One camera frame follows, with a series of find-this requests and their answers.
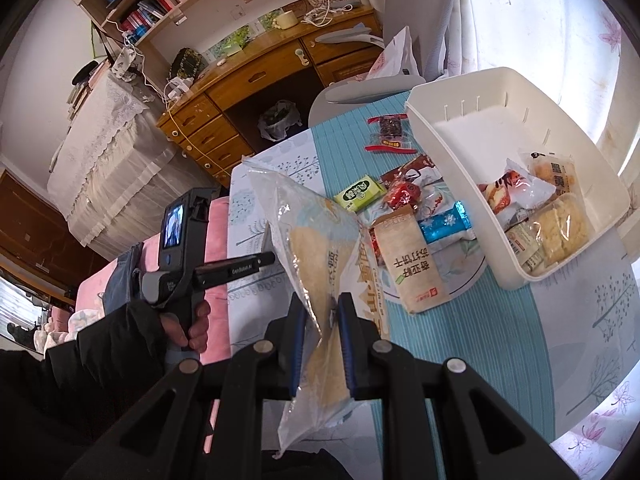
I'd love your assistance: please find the clear rice cracker bag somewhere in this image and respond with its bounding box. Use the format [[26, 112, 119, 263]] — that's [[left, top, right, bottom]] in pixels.
[[245, 160, 388, 451]]

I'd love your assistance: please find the blue snowflake snack packet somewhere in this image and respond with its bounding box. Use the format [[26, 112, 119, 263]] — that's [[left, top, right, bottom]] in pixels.
[[418, 200, 475, 250]]

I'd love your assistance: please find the left forearm black sleeve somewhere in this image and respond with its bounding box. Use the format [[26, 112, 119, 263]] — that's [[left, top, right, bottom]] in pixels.
[[1, 302, 171, 479]]

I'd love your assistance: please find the person's left hand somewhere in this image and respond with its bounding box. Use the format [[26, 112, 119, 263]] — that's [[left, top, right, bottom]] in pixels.
[[160, 300, 210, 354]]

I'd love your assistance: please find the beige long snack bar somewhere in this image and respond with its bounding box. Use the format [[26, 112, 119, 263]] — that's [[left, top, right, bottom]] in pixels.
[[373, 206, 449, 314]]

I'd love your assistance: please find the lace-covered cabinet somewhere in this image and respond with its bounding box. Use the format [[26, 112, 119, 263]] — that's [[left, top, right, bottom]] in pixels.
[[47, 73, 220, 260]]

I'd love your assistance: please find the wooden desk with drawers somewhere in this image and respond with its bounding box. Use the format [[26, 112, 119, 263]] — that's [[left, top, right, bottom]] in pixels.
[[156, 8, 381, 186]]

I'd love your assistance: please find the pink bed blanket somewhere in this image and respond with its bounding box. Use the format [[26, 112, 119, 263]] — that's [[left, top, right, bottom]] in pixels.
[[76, 188, 231, 364]]

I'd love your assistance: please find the green snack packet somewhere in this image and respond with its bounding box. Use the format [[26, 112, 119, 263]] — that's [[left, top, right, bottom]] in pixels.
[[334, 176, 386, 212]]

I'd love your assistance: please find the black trash bin bag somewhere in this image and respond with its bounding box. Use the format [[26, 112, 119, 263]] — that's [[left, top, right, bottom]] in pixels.
[[258, 100, 303, 143]]

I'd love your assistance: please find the red wrapped candy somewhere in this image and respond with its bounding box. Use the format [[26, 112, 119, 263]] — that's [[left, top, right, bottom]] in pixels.
[[384, 180, 421, 210]]

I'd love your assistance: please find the brown white snack packet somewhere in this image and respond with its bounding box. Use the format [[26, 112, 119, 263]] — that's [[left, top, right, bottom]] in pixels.
[[380, 154, 442, 188]]

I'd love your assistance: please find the red-edged dark jerky packet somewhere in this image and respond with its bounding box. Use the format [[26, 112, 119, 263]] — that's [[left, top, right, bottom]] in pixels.
[[366, 113, 418, 155]]

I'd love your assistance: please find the red white snack bag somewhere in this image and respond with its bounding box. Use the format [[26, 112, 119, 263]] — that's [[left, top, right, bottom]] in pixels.
[[478, 159, 555, 231]]

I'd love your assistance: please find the white teal patterned tablecloth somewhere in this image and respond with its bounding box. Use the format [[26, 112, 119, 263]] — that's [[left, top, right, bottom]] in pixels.
[[226, 90, 640, 480]]

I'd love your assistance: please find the yellow cracker pack in bin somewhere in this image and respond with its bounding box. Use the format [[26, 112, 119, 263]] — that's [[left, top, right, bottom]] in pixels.
[[506, 193, 593, 276]]

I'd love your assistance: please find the cream mug on desk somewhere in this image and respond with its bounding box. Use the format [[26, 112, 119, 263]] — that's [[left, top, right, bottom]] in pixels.
[[272, 11, 299, 30]]

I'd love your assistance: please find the white plastic storage bin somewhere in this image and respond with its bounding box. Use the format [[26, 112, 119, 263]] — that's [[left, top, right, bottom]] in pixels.
[[406, 67, 630, 289]]

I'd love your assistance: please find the orange cracker packet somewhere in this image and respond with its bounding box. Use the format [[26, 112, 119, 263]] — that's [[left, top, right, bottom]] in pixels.
[[520, 151, 582, 198]]

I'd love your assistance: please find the white plastic shopping bag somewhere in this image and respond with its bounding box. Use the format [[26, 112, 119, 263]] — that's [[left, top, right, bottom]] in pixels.
[[366, 26, 420, 80]]

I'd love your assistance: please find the grey office chair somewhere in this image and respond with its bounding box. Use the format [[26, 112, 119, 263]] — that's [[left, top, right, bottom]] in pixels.
[[308, 0, 454, 127]]

